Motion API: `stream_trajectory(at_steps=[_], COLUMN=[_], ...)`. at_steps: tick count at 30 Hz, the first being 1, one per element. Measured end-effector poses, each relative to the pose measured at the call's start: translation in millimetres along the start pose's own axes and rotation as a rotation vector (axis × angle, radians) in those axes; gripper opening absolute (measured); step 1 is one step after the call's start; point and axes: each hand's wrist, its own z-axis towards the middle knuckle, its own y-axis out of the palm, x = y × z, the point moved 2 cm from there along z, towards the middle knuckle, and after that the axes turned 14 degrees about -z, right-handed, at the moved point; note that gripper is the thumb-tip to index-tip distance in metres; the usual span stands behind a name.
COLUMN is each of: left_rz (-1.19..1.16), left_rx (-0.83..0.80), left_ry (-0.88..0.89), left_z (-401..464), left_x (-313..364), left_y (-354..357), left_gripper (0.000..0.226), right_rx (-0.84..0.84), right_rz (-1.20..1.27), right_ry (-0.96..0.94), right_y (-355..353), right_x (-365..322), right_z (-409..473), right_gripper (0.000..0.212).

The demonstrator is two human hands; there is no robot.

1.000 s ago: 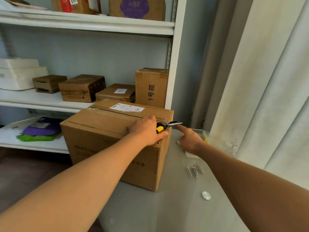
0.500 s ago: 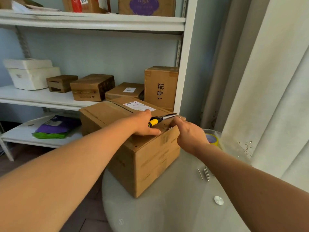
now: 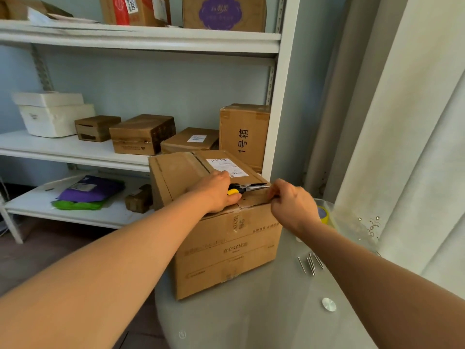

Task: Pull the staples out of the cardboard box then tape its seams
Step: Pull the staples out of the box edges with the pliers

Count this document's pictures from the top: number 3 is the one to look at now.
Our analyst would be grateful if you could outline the person's left hand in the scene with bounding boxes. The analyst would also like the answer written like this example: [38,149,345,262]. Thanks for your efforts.
[187,171,242,214]

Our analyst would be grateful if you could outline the person's right hand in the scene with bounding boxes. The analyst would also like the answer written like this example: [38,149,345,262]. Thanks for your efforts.
[269,179,323,235]

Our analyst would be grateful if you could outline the small brown cardboard box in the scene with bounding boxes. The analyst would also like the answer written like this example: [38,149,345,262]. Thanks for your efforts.
[74,115,122,143]

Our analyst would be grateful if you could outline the yellow handled pliers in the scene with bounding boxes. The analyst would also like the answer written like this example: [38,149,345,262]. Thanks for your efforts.
[227,182,271,196]

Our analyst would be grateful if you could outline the cream curtain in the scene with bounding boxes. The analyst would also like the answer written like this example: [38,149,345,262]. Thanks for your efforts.
[304,0,465,289]

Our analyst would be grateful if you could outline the tiny taped cardboard box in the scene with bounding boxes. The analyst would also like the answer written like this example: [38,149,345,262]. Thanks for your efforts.
[125,184,153,214]

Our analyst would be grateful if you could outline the red labelled cardboard box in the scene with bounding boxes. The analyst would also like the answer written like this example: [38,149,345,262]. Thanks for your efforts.
[99,0,171,27]

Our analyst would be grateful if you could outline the yellow tape roll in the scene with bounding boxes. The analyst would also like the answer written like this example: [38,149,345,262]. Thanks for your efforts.
[316,205,337,228]

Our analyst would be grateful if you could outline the purple printed cardboard box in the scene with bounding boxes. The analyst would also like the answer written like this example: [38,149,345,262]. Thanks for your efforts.
[182,0,267,32]

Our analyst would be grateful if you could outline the flat labelled cardboard box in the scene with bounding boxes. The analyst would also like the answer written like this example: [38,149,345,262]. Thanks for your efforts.
[161,127,220,155]

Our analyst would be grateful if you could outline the open plain cardboard box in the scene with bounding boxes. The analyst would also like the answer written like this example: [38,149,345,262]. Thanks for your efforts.
[0,0,73,21]

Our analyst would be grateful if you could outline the dark brown cardboard box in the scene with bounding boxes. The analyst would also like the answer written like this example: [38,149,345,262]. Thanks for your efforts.
[109,114,177,156]

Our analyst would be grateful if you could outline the white foam box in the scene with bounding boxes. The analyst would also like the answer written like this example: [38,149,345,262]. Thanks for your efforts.
[12,91,96,138]

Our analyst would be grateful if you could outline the large brown cardboard box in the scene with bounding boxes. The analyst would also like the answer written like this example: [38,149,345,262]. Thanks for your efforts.
[148,150,283,301]

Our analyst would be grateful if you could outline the purple plastic mailer bag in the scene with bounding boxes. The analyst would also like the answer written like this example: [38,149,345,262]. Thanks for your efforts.
[57,175,126,203]

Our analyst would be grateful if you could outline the person's right forearm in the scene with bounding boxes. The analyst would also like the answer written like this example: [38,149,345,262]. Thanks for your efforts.
[296,221,465,349]

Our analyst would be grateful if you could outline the white metal shelf unit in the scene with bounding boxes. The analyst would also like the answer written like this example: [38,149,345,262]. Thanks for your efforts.
[0,0,301,245]

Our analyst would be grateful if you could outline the green plastic bag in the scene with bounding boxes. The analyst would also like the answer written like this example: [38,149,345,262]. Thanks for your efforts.
[51,200,107,211]

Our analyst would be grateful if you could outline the tall printed cardboard box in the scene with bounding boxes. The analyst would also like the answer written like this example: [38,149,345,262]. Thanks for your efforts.
[219,103,271,174]

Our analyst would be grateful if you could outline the white paper envelope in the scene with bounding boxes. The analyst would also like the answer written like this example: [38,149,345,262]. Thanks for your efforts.
[27,7,99,26]

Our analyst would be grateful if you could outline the person's left forearm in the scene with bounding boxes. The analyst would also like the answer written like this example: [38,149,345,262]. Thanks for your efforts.
[0,190,209,349]

